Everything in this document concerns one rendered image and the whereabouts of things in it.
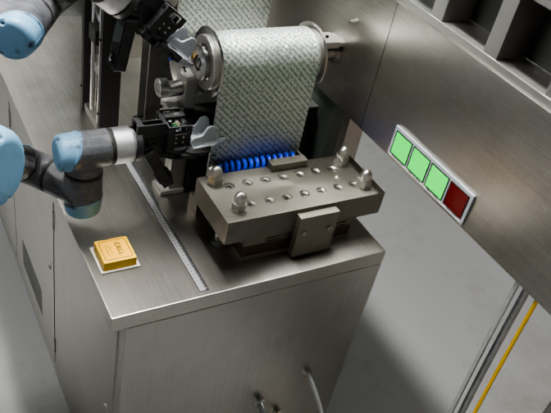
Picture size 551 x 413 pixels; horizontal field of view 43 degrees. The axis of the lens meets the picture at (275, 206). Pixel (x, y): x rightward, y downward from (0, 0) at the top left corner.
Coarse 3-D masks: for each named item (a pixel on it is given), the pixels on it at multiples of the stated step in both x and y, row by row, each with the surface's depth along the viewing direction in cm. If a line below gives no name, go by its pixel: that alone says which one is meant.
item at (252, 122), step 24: (240, 96) 149; (264, 96) 152; (288, 96) 155; (216, 120) 150; (240, 120) 153; (264, 120) 156; (288, 120) 160; (240, 144) 157; (264, 144) 161; (288, 144) 165
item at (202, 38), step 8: (200, 40) 146; (208, 40) 142; (208, 48) 143; (320, 48) 154; (216, 56) 142; (320, 56) 154; (216, 64) 142; (320, 64) 155; (216, 72) 143; (208, 80) 146; (216, 80) 144; (208, 88) 146
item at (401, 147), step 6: (396, 138) 148; (402, 138) 146; (396, 144) 148; (402, 144) 146; (408, 144) 144; (396, 150) 148; (402, 150) 147; (408, 150) 145; (396, 156) 148; (402, 156) 147
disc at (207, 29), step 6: (198, 30) 148; (204, 30) 145; (210, 30) 143; (210, 36) 143; (216, 36) 141; (216, 42) 141; (216, 48) 142; (222, 54) 141; (222, 60) 141; (222, 66) 141; (222, 72) 142; (222, 78) 142; (216, 84) 144; (204, 90) 150; (210, 90) 148; (216, 90) 145; (210, 96) 148
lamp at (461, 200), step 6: (450, 186) 136; (456, 186) 134; (450, 192) 136; (456, 192) 135; (450, 198) 136; (456, 198) 135; (462, 198) 133; (450, 204) 137; (456, 204) 135; (462, 204) 134; (456, 210) 135; (462, 210) 134
